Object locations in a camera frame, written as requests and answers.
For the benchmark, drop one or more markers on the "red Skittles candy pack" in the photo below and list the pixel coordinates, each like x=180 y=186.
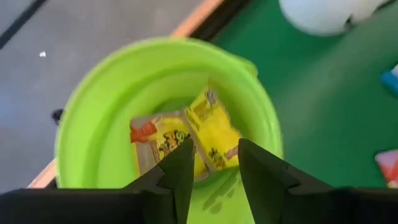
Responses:
x=388 y=168

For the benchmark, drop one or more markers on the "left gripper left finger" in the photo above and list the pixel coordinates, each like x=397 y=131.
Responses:
x=155 y=199

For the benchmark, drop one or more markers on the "green table mat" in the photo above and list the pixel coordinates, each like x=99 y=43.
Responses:
x=326 y=109

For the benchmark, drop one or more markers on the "yellow Sour Patch candy pack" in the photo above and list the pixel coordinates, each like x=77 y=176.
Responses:
x=146 y=130
x=211 y=127

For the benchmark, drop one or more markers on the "green halloween bucket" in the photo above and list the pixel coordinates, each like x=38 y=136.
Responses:
x=109 y=93

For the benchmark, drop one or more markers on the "white halloween bucket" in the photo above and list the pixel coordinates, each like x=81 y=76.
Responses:
x=317 y=15

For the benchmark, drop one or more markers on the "white blue Hershey's bar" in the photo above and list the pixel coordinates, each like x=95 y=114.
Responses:
x=390 y=82

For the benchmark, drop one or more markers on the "white paper scrap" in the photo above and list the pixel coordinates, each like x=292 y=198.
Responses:
x=42 y=54

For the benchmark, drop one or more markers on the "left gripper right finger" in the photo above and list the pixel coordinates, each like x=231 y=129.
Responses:
x=273 y=193

